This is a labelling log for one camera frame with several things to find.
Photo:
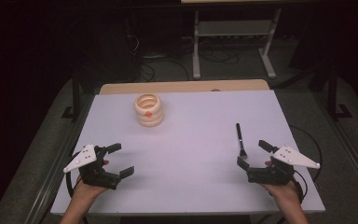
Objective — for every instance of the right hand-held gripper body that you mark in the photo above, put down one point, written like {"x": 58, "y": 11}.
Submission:
{"x": 270, "y": 175}

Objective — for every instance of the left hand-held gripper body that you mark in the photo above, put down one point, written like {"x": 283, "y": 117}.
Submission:
{"x": 98, "y": 175}

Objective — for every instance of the black makeup brush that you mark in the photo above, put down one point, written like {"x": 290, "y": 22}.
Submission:
{"x": 238, "y": 133}

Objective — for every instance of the person's left hand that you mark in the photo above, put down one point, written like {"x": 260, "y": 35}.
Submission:
{"x": 87, "y": 191}

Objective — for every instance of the person's right hand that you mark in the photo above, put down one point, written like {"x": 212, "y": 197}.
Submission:
{"x": 284, "y": 193}

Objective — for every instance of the cream ringed cup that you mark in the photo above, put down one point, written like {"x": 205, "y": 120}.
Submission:
{"x": 149, "y": 119}

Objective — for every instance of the white table board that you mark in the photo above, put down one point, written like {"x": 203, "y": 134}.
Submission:
{"x": 186, "y": 149}

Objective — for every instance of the black metal stand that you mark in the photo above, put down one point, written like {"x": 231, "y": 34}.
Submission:
{"x": 332, "y": 93}
{"x": 75, "y": 93}

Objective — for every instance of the wooden table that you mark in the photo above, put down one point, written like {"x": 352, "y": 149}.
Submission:
{"x": 174, "y": 86}

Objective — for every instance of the white metal stand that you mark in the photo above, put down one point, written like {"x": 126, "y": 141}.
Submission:
{"x": 195, "y": 56}

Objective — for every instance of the aluminium rail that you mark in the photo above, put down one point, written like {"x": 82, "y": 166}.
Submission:
{"x": 48, "y": 186}
{"x": 351, "y": 155}

